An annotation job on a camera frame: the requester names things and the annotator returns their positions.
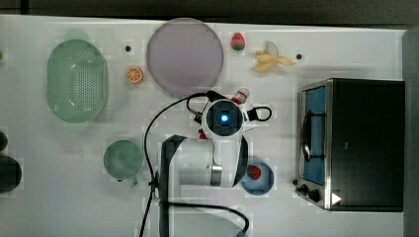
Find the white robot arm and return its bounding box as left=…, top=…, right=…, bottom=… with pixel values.
left=158, top=97, right=249, bottom=237

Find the round grey plate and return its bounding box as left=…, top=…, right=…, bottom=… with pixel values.
left=146, top=18, right=223, bottom=97

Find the toy strawberry in bowl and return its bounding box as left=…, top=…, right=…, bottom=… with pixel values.
left=247, top=166, right=262, bottom=180

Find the peeled toy banana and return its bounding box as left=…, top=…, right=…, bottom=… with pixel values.
left=253, top=41, right=295, bottom=73

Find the toy strawberry on table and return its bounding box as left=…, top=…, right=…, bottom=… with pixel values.
left=230, top=33, right=245, bottom=51

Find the blue bowl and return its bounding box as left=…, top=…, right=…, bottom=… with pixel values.
left=241, top=161, right=275, bottom=196

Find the toy orange half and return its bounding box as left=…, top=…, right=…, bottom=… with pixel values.
left=126, top=66, right=144, bottom=84

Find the green cup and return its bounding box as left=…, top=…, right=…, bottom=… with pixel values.
left=103, top=140, right=144, bottom=188

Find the green perforated colander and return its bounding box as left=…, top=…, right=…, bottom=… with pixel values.
left=46, top=39, right=109, bottom=123

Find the dark round object left edge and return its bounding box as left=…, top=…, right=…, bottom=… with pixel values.
left=0, top=131, right=23, bottom=195

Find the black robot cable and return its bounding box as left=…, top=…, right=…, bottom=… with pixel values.
left=137, top=90, right=273, bottom=237

